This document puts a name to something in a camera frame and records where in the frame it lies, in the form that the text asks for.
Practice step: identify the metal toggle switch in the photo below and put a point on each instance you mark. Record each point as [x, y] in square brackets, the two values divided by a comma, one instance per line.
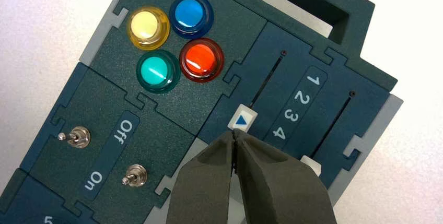
[77, 137]
[136, 175]

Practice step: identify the plain white slider knob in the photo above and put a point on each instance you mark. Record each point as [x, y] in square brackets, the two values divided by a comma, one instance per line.
[310, 164]

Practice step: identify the yellow round push button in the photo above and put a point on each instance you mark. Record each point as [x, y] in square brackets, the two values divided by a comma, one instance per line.
[145, 27]

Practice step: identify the blue round push button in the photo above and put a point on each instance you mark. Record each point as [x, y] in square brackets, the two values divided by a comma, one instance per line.
[190, 15]

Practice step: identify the white slider knob blue triangle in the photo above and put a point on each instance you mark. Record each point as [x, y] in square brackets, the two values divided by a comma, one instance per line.
[242, 120]

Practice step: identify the green round push button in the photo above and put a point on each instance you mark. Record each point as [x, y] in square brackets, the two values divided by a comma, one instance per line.
[157, 71]

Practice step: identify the dark teal grey control box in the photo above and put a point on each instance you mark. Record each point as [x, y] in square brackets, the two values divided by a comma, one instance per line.
[214, 87]

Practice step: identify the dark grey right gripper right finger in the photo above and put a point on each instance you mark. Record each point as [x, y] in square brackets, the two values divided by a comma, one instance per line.
[280, 194]

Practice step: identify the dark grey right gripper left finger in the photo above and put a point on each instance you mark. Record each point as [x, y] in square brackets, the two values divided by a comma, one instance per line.
[204, 194]

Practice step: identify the orange round push button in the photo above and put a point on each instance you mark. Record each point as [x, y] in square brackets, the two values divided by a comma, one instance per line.
[201, 60]

